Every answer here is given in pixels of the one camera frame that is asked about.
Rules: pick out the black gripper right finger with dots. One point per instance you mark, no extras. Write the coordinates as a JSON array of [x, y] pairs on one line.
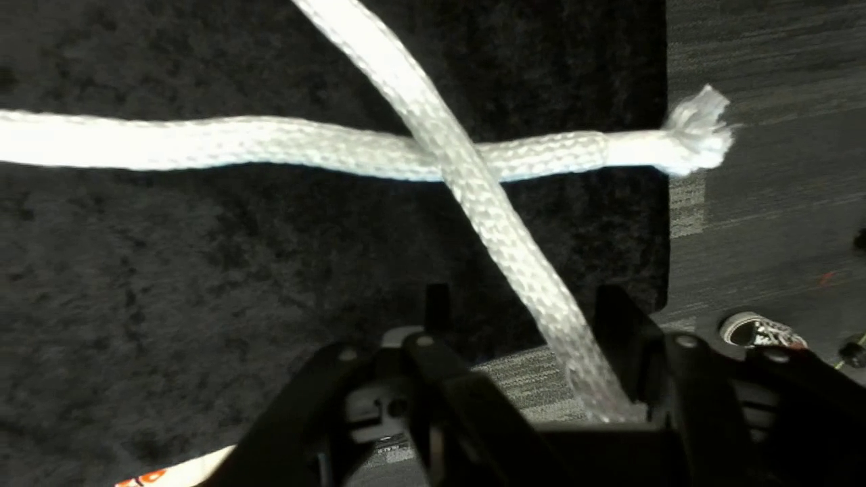
[[693, 406]]

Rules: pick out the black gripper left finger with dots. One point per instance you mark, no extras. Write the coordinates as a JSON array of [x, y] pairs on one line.
[[468, 423]]

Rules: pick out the black table cloth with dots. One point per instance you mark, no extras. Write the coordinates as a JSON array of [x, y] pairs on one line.
[[180, 316]]

